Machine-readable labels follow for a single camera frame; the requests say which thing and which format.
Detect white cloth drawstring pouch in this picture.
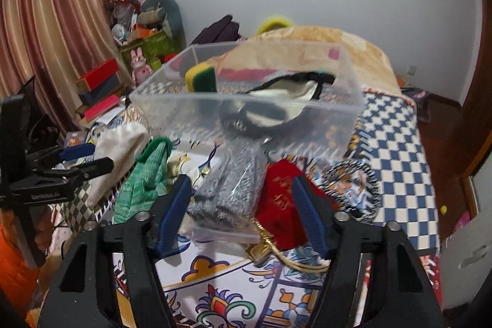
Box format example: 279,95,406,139
87,121,149,210

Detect red flat box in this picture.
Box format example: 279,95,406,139
76,58,119,93

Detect brown wooden wardrobe door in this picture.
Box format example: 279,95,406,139
445,0,491,201

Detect green knitted cloth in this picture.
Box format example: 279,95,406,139
113,136,173,224

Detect red pouch with gold cord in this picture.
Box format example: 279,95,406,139
246,160,328,274

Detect clear plastic storage box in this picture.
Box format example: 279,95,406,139
130,41,365,160

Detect yellow green sponge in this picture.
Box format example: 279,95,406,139
185,62,217,93

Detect striped brown curtain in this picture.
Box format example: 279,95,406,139
1,0,119,132

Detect black trimmed white fleece item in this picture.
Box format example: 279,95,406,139
219,72,335,139

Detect dark purple clothing pile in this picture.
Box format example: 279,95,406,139
191,15,241,45

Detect grey fabric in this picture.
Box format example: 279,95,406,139
183,140,268,244

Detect yellow foam arc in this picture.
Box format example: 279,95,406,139
257,16,294,35

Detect pink rabbit toy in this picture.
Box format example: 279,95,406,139
131,47,153,87

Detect beige plush blanket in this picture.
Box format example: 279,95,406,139
207,26,401,97

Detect patterned patchwork bed cover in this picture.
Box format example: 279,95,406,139
57,87,443,328

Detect green cardboard box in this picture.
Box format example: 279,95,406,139
119,31,179,72

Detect grey green plush toy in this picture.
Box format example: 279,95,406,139
137,0,186,47

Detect white suitcase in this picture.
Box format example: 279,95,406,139
439,208,492,310

